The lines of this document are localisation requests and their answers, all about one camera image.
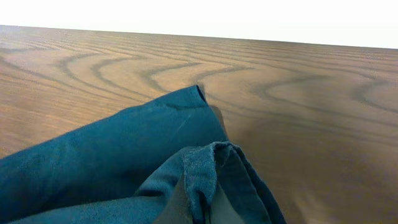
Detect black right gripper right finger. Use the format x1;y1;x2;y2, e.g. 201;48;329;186
208;183;244;224

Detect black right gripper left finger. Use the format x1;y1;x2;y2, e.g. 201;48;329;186
153;177;193;224

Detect navy blue shorts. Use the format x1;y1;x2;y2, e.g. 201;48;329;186
1;86;285;223

